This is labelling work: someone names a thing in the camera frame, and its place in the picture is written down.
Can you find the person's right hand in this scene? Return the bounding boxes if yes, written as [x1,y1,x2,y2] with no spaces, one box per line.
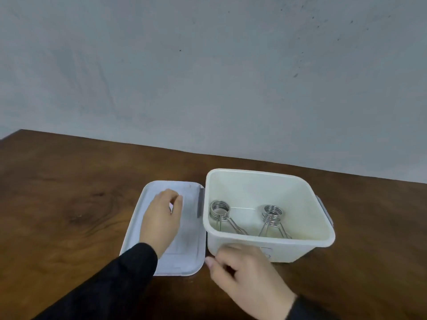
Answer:
[205,244,297,320]

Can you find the person's left hand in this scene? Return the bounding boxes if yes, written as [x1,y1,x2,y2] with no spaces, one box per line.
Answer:
[139,189,183,259]

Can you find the person's left forearm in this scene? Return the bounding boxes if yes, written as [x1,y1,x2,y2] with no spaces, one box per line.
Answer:
[33,242,158,320]

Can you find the white plastic box lid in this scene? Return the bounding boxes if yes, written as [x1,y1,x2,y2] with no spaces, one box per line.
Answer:
[119,180,206,276]

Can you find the metal spring collar clip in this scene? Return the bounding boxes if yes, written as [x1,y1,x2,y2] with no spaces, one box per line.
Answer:
[258,205,293,240]
[209,200,249,236]

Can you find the white plastic storage box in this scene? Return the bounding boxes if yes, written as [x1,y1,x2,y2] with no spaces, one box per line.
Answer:
[197,168,336,264]

